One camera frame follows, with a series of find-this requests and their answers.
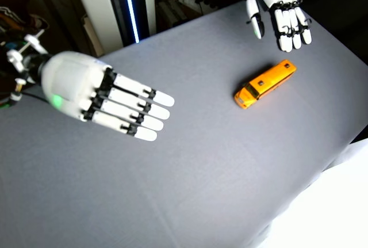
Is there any yellow toy school bus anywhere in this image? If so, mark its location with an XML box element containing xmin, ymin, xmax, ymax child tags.
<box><xmin>233</xmin><ymin>59</ymin><xmax>297</xmax><ymax>110</ymax></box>

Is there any white cabinet with blue light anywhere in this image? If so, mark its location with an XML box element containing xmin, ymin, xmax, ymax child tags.
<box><xmin>70</xmin><ymin>0</ymin><xmax>158</xmax><ymax>58</ymax></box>

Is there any dark striped cloth bundle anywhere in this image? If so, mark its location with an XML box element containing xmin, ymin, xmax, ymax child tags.
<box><xmin>0</xmin><ymin>6</ymin><xmax>49</xmax><ymax>48</ymax></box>

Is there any grey table cloth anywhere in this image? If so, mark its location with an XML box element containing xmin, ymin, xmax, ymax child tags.
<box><xmin>0</xmin><ymin>0</ymin><xmax>368</xmax><ymax>248</ymax></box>

